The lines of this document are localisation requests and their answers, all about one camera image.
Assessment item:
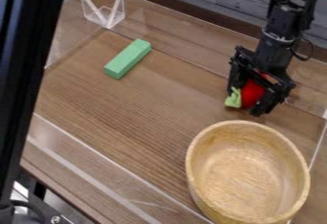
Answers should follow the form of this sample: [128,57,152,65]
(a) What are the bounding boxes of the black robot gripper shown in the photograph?
[226,46,296,117]

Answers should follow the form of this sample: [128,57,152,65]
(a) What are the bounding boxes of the red plush strawberry toy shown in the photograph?
[224,78,264,109]

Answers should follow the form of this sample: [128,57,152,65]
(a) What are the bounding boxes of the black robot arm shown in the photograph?
[224,0,317,117]

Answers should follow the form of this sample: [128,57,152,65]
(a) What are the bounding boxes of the clear acrylic tray walls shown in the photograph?
[20,0,327,224]

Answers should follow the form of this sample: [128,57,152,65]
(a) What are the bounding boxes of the light wooden bowl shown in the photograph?
[185,120,311,224]

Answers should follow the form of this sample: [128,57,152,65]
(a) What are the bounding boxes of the green rectangular block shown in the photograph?
[104,39,152,79]

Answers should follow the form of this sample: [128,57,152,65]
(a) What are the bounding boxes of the black metal equipment base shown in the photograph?
[10,181,73,224]

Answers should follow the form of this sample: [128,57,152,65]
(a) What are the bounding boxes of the black foreground frame post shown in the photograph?
[0,0,64,209]

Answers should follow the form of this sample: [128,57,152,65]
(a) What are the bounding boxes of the black cable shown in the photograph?
[10,200,49,224]

